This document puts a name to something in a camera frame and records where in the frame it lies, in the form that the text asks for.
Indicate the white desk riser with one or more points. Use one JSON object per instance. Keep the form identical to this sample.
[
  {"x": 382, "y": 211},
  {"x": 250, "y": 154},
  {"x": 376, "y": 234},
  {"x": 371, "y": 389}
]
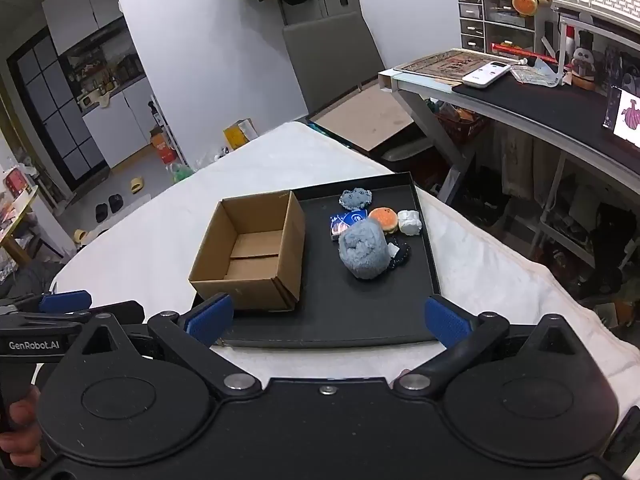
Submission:
[{"x": 600, "y": 27}]

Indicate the white cabinet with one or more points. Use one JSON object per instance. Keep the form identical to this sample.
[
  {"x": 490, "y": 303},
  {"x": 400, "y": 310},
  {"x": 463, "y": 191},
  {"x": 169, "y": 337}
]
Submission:
[{"x": 125, "y": 120}]

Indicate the panda figure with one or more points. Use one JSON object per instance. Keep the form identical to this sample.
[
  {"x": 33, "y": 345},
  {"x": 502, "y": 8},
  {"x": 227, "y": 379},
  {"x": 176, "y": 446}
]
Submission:
[{"x": 582, "y": 60}]

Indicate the blue tissue packet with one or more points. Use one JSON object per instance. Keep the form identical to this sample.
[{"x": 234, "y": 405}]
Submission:
[{"x": 345, "y": 221}]

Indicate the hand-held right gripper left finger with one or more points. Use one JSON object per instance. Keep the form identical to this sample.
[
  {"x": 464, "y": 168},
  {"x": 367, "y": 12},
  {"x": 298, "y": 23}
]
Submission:
[{"x": 210, "y": 317}]

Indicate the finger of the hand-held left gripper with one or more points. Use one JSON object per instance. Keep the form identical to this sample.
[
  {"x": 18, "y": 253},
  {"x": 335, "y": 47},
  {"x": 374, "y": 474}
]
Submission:
[
  {"x": 130, "y": 312},
  {"x": 65, "y": 301}
]

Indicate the white soft ball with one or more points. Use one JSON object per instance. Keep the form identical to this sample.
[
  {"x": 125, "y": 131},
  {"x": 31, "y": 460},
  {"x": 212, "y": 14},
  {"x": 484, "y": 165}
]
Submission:
[{"x": 410, "y": 222}]

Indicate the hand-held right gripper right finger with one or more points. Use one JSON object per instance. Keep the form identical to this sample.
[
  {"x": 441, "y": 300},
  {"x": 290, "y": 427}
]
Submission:
[{"x": 447, "y": 322}]

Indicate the grey stool seat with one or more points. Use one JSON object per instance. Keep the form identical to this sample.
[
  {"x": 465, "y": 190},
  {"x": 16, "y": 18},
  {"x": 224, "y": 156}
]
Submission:
[{"x": 405, "y": 150}]

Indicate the beige hanging cloth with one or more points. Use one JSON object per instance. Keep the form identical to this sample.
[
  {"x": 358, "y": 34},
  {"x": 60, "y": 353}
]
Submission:
[{"x": 520, "y": 160}]

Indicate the orange burger plush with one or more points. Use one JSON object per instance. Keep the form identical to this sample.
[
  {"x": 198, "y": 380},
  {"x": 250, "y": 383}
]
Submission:
[{"x": 384, "y": 217}]

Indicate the small wooden table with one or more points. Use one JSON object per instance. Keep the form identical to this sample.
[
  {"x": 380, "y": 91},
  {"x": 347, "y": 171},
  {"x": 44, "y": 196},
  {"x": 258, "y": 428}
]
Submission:
[{"x": 17, "y": 230}]

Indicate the black beaded scrunchie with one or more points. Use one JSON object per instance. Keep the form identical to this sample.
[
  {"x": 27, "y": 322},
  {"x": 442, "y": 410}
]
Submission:
[{"x": 400, "y": 252}]

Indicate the long red box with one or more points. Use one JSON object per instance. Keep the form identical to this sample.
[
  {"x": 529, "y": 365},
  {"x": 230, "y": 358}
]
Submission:
[{"x": 520, "y": 50}]

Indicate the white remote control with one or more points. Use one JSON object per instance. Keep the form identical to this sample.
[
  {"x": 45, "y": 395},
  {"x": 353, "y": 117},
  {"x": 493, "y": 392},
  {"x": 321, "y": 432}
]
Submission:
[{"x": 485, "y": 75}]

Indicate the tablet screen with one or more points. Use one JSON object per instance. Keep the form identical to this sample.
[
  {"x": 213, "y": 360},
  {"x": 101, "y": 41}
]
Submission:
[{"x": 625, "y": 115}]

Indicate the black desk mat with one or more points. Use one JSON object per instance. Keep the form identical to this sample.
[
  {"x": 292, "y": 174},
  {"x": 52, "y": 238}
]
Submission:
[{"x": 550, "y": 100}]

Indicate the black slipper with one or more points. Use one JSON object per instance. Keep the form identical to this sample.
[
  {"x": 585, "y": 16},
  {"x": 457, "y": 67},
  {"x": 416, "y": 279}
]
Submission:
[
  {"x": 101, "y": 212},
  {"x": 116, "y": 203}
]

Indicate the red basket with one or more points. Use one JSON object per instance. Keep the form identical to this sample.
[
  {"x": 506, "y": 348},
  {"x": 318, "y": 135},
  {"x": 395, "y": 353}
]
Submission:
[{"x": 460, "y": 125}]

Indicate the grey drawer organizer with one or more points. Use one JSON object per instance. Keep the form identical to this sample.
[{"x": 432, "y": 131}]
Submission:
[{"x": 472, "y": 15}]

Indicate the large blue-grey fluffy plush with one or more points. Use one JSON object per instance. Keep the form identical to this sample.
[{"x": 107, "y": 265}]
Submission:
[{"x": 362, "y": 252}]

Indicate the round orange plush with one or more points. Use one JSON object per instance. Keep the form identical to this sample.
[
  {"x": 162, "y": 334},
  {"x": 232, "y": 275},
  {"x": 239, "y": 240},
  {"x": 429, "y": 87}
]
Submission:
[{"x": 525, "y": 4}]

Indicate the black tray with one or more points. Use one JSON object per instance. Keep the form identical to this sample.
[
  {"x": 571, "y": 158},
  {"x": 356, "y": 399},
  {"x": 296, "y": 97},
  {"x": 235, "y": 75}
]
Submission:
[{"x": 350, "y": 310}]

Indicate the grey metal desk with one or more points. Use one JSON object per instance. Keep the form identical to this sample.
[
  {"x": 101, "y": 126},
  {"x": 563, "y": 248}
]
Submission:
[{"x": 550, "y": 119}]

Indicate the person's left hand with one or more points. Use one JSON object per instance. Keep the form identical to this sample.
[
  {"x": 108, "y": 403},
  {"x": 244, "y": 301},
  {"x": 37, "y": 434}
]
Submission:
[{"x": 22, "y": 412}]

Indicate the brown board in black frame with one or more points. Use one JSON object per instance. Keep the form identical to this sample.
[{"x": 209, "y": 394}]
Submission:
[{"x": 365, "y": 120}]

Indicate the black framed glass door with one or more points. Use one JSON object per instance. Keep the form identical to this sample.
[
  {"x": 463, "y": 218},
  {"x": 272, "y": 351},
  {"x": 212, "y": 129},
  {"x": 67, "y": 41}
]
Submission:
[{"x": 55, "y": 110}]

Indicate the brown patterned board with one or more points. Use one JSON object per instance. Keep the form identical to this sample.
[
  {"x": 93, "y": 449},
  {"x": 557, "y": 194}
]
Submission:
[{"x": 445, "y": 65}]

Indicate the green bag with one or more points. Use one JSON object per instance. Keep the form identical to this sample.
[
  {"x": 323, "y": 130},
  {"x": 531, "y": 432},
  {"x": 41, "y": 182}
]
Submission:
[{"x": 181, "y": 172}]

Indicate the small blue-grey fluffy plush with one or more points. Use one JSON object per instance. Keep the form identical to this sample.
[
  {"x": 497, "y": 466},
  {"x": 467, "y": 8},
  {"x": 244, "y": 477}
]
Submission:
[{"x": 356, "y": 199}]

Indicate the brown cardboard box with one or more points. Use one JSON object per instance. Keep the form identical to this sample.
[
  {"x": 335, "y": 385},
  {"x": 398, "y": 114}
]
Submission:
[{"x": 235, "y": 285}]

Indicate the yellow slipper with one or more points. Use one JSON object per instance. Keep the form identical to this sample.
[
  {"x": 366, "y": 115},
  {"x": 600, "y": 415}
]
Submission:
[
  {"x": 136, "y": 185},
  {"x": 80, "y": 236}
]

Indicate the clear plastic bag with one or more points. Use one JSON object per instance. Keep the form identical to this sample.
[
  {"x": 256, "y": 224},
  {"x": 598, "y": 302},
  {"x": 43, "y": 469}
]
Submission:
[{"x": 535, "y": 74}]

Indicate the yellow box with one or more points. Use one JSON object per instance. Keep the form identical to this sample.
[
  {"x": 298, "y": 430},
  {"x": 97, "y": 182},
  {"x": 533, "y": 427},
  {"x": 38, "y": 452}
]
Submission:
[{"x": 237, "y": 135}]

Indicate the orange box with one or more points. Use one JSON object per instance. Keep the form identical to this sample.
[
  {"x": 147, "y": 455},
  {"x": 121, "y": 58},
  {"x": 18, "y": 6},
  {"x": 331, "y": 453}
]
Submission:
[{"x": 162, "y": 150}]

